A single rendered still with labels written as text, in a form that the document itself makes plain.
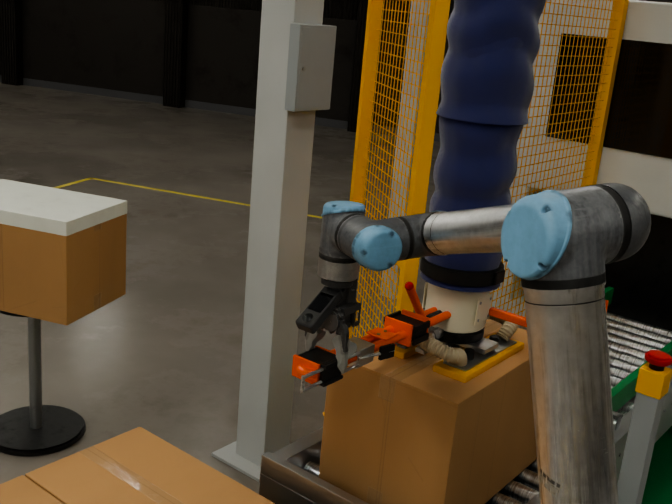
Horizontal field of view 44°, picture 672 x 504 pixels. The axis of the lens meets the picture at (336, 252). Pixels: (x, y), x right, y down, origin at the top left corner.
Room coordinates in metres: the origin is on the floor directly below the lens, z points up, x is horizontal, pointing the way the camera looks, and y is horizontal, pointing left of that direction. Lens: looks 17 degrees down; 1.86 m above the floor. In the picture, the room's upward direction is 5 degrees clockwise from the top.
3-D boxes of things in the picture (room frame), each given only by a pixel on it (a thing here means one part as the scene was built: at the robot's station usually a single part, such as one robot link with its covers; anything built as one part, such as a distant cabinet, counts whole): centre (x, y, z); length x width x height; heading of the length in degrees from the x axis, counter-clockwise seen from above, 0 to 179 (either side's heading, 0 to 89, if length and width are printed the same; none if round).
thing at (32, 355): (3.15, 1.20, 0.31); 0.40 x 0.40 x 0.62
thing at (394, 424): (2.21, -0.35, 0.75); 0.60 x 0.40 x 0.40; 144
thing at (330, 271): (1.74, -0.01, 1.30); 0.10 x 0.09 x 0.05; 52
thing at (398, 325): (1.99, -0.20, 1.08); 0.10 x 0.08 x 0.06; 53
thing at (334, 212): (1.73, -0.01, 1.39); 0.10 x 0.09 x 0.12; 29
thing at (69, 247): (3.15, 1.20, 0.82); 0.60 x 0.40 x 0.40; 73
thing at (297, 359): (1.72, 0.02, 1.08); 0.08 x 0.07 x 0.05; 143
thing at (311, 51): (3.05, 0.15, 1.62); 0.20 x 0.05 x 0.30; 143
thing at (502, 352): (2.13, -0.42, 0.97); 0.34 x 0.10 x 0.05; 143
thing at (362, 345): (1.82, -0.07, 1.07); 0.07 x 0.07 x 0.04; 53
